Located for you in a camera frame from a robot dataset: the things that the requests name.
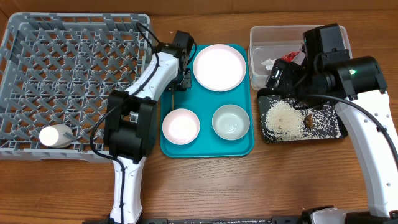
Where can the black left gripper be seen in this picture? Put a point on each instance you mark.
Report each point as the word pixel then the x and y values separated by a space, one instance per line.
pixel 186 82

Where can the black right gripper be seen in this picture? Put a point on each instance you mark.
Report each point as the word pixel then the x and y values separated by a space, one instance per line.
pixel 290 70

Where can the red snack wrapper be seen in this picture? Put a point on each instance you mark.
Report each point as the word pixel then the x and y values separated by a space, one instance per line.
pixel 289 57

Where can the white tissue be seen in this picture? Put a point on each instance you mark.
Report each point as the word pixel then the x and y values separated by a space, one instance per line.
pixel 268 64

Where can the small white pink plate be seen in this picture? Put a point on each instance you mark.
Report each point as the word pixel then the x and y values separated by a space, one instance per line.
pixel 181 126

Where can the bowl of rice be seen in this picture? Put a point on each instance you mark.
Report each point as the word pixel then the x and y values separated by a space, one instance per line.
pixel 230 122

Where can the white cup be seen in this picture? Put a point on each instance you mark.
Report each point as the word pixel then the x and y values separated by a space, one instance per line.
pixel 53 136

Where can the wooden chopstick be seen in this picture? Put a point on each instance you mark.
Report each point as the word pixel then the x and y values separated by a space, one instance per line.
pixel 173 100

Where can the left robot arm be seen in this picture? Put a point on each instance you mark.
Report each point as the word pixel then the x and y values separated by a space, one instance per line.
pixel 130 123

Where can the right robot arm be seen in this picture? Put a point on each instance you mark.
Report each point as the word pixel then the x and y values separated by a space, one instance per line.
pixel 357 89

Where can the grey dishwasher rack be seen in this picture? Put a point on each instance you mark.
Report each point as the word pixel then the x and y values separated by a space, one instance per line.
pixel 59 68

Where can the teal serving tray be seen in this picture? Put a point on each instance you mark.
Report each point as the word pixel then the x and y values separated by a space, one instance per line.
pixel 204 103

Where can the large white plate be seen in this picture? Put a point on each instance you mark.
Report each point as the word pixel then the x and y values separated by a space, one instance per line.
pixel 219 67

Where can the black tray bin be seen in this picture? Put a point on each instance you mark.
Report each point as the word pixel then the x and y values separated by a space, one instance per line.
pixel 326 124

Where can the clear plastic bin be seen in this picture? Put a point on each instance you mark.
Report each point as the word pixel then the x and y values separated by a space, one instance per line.
pixel 274 42

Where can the spilled rice pile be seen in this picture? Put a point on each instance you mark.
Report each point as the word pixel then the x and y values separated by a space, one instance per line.
pixel 286 121

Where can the brown food lump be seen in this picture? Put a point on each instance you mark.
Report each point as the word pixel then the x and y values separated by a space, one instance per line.
pixel 309 121

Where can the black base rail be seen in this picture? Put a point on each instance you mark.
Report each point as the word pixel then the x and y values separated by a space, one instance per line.
pixel 273 220

